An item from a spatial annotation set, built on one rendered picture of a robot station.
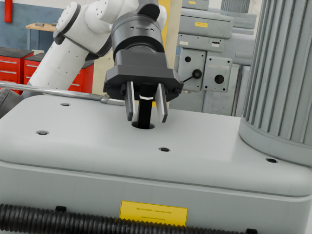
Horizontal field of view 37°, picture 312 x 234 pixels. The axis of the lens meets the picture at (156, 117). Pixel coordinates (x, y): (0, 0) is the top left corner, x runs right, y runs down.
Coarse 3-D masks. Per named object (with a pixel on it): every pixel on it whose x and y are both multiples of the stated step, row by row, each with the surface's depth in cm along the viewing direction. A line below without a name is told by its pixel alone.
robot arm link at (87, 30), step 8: (88, 8) 102; (80, 16) 104; (88, 16) 100; (72, 24) 104; (80, 24) 104; (88, 24) 102; (96, 24) 98; (72, 32) 105; (80, 32) 105; (88, 32) 105; (96, 32) 104; (104, 32) 101; (80, 40) 107; (88, 40) 106; (96, 40) 107; (104, 40) 107; (88, 48) 109; (96, 48) 108; (104, 48) 108
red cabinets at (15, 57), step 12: (0, 48) 574; (12, 48) 582; (0, 60) 536; (12, 60) 537; (24, 60) 551; (36, 60) 530; (0, 72) 541; (12, 72) 539; (24, 72) 537; (84, 72) 528; (72, 84) 529; (84, 84) 535
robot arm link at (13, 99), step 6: (30, 84) 111; (6, 96) 111; (12, 96) 112; (18, 96) 113; (24, 96) 112; (30, 96) 111; (6, 102) 111; (12, 102) 111; (18, 102) 112; (0, 108) 110; (6, 108) 110; (12, 108) 111; (0, 114) 110
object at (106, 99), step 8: (8, 88) 82; (16, 88) 82; (24, 88) 82; (32, 88) 82; (40, 88) 83; (48, 88) 83; (72, 96) 82; (80, 96) 82; (88, 96) 82; (96, 96) 82; (104, 96) 83; (120, 104) 81
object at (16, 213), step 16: (0, 208) 60; (16, 208) 60; (32, 208) 60; (64, 208) 62; (0, 224) 59; (16, 224) 59; (32, 224) 59; (48, 224) 59; (64, 224) 59; (80, 224) 59; (96, 224) 59; (112, 224) 60; (128, 224) 60; (144, 224) 60; (160, 224) 60
